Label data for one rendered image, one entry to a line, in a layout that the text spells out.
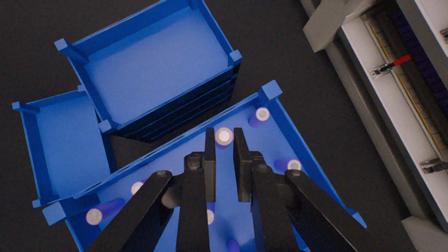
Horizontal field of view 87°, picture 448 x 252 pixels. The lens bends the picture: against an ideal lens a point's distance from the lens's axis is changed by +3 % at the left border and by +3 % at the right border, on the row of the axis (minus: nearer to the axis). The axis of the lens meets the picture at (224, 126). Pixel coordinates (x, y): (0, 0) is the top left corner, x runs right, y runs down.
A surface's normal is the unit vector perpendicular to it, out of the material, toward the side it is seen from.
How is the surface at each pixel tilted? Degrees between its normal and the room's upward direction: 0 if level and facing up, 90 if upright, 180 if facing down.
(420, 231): 90
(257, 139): 0
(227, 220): 0
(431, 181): 18
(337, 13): 90
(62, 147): 0
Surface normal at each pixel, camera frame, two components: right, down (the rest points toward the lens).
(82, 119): 0.04, -0.14
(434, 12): -0.25, -0.01
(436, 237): -0.91, 0.40
